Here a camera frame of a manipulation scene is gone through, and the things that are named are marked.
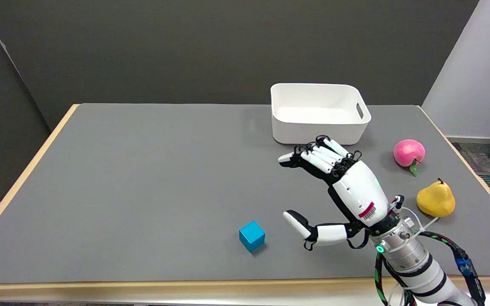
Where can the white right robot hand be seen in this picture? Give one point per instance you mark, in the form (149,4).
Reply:
(362,187)

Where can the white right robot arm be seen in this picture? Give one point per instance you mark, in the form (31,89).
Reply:
(415,265)

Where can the pink peach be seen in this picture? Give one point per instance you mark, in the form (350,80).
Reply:
(408,153)

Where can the white plastic bin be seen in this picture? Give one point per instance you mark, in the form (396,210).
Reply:
(319,114)

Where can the blue cube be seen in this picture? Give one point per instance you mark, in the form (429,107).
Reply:
(252,236)

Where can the yellow pear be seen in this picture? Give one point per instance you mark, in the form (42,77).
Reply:
(435,199)

